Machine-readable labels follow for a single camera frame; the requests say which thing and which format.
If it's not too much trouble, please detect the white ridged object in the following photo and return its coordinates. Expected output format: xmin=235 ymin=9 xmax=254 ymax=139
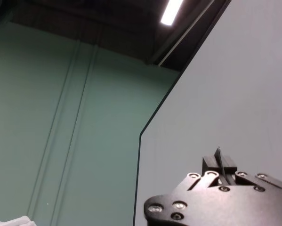
xmin=0 ymin=215 xmax=36 ymax=226

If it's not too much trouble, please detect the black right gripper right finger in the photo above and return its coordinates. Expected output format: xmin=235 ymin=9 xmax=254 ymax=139
xmin=221 ymin=155 xmax=282 ymax=192

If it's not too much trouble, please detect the white ceiling light bar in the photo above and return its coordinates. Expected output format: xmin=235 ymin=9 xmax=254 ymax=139
xmin=160 ymin=0 xmax=184 ymax=26

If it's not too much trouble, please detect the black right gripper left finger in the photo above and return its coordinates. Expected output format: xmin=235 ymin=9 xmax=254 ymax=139
xmin=178 ymin=154 xmax=221 ymax=190

